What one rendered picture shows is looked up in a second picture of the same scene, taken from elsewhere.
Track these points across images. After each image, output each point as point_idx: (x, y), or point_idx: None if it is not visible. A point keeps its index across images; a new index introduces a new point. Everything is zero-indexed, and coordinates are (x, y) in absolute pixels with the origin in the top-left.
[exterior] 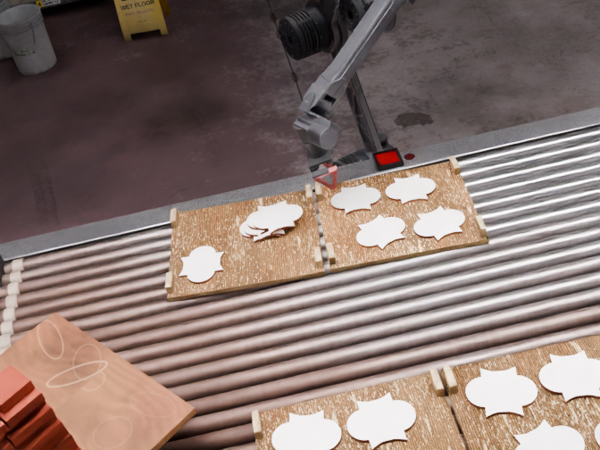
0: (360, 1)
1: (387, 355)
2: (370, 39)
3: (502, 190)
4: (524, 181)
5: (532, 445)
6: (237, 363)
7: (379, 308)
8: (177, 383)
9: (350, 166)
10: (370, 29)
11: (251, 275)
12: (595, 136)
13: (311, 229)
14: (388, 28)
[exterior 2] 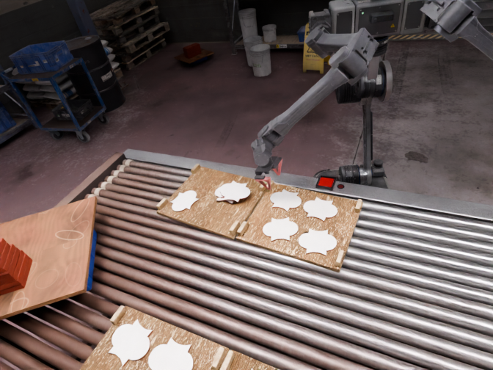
0: (364, 77)
1: (217, 315)
2: (310, 102)
3: (379, 238)
4: (399, 239)
5: None
6: (151, 268)
7: (240, 279)
8: (122, 261)
9: (303, 178)
10: (312, 95)
11: (199, 219)
12: (482, 228)
13: (249, 207)
14: (381, 100)
